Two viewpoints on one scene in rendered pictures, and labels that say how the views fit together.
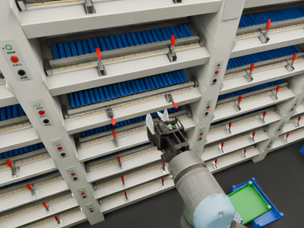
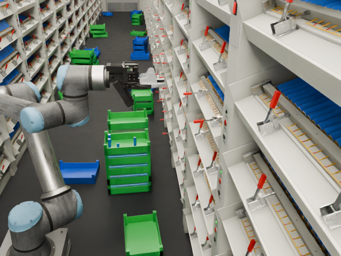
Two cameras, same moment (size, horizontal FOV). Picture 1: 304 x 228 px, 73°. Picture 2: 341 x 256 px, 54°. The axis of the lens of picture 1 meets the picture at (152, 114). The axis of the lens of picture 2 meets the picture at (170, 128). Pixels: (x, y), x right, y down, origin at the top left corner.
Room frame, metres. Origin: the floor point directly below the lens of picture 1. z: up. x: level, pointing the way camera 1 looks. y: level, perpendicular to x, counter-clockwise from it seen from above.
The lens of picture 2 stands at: (0.83, -1.13, 1.48)
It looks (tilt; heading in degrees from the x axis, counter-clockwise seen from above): 27 degrees down; 105
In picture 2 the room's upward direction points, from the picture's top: straight up
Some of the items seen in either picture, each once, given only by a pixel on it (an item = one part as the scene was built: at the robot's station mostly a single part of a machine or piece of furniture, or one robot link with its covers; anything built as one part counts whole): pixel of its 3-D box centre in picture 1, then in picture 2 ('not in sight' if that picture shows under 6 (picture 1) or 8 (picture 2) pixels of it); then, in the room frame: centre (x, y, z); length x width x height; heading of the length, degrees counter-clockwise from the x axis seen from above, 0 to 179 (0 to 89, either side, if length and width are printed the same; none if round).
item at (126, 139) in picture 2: not in sight; (127, 141); (0.04, 0.69, 0.36); 0.30 x 0.20 x 0.08; 24
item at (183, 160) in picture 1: (184, 167); (100, 77); (0.28, -0.08, 1.09); 0.10 x 0.05 x 0.09; 111
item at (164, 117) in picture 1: (164, 116); (152, 79); (0.47, -0.04, 1.08); 0.09 x 0.03 x 0.06; 14
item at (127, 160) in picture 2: not in sight; (127, 151); (0.04, 0.69, 0.28); 0.30 x 0.20 x 0.08; 24
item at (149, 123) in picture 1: (150, 121); (151, 75); (0.45, 0.00, 1.08); 0.09 x 0.03 x 0.06; 28
